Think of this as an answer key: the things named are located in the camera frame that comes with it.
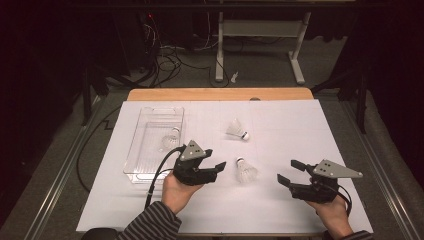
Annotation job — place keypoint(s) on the clear plastic bin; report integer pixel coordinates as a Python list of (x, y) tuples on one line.
[(146, 156)]

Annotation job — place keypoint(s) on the black metal stand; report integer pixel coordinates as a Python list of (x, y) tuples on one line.
[(361, 106), (87, 100)]

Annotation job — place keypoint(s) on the wooden table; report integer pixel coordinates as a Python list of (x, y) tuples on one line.
[(216, 94)]

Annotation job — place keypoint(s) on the aluminium floor rail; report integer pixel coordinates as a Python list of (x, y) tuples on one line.
[(53, 193), (390, 186)]

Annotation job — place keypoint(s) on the small white floor object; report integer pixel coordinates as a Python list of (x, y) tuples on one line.
[(235, 76)]

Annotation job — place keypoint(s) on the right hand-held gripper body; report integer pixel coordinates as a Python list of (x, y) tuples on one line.
[(320, 190)]

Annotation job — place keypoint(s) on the white plastic shuttlecock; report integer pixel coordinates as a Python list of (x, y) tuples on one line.
[(246, 172), (235, 129), (170, 141)]

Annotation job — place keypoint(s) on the dark round object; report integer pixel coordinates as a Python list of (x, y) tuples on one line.
[(100, 235)]

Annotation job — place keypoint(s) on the small grey table grommet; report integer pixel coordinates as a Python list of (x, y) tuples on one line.
[(255, 99)]

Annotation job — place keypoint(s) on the white metal stand frame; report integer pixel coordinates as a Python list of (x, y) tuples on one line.
[(260, 28)]

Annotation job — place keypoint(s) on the person's right hand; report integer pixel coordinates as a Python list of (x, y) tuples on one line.
[(333, 216)]

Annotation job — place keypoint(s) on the person's left hand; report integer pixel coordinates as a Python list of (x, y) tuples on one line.
[(178, 195)]

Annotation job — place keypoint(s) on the dark equipment box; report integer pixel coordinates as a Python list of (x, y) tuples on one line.
[(136, 40)]

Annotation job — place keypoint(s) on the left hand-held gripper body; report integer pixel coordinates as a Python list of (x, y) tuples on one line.
[(191, 171)]

